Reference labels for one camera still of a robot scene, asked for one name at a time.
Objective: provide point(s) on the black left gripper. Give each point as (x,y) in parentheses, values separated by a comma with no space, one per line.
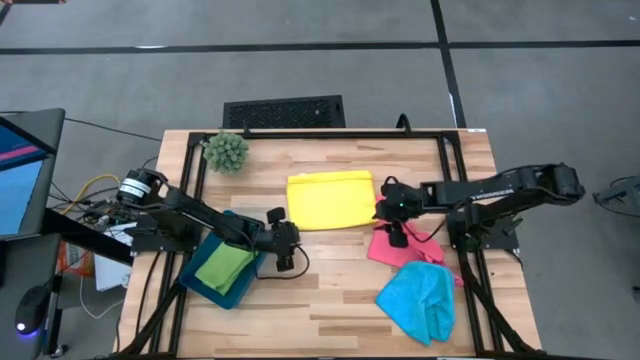
(280,237)

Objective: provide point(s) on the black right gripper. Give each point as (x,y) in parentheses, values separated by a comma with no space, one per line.
(400,200)

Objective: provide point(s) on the green microfiber towel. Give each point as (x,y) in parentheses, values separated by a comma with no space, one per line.
(225,267)

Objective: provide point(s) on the yellow microfiber towel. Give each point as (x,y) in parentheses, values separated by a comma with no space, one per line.
(330,200)

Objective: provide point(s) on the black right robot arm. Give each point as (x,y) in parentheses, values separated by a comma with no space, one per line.
(475,190)

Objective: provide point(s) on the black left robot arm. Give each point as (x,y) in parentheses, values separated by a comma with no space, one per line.
(200,212)

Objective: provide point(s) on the pink microfiber towel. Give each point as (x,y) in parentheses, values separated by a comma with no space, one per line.
(395,252)

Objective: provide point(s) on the blue microfiber towel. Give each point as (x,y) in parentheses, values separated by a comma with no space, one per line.
(417,300)

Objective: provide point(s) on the teal plastic bin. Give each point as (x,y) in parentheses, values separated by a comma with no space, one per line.
(240,295)

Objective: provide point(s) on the green artificial plant ball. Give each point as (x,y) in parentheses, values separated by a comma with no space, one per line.
(226,152)

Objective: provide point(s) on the white paper sheet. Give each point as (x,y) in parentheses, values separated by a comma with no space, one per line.
(110,272)

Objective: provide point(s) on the black slanted desk bar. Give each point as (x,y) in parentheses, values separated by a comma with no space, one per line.
(85,237)

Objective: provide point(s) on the orange package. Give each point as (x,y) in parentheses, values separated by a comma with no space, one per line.
(75,260)

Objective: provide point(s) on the black computer mouse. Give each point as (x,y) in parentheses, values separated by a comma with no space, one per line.
(31,312)

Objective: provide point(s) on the grey side desk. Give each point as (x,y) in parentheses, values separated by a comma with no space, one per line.
(20,260)

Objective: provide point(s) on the computer monitor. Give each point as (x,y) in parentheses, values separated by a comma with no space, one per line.
(20,190)

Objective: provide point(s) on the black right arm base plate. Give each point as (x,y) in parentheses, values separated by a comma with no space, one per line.
(500,240)

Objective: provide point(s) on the black aluminium table frame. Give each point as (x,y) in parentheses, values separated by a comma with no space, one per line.
(350,134)

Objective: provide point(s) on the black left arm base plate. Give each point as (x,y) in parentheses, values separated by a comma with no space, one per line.
(150,240)

